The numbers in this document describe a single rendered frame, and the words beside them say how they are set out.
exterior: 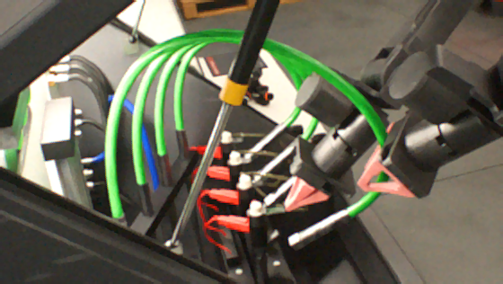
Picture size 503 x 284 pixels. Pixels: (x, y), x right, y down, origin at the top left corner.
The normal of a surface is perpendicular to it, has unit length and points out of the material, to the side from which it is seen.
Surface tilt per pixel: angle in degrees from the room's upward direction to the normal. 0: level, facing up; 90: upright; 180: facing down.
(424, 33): 60
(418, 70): 50
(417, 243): 0
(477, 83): 45
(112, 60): 90
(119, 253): 90
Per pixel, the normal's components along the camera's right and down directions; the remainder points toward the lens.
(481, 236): -0.09, -0.88
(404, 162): 0.53, -0.39
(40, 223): 0.22, 0.45
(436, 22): 0.28, -0.01
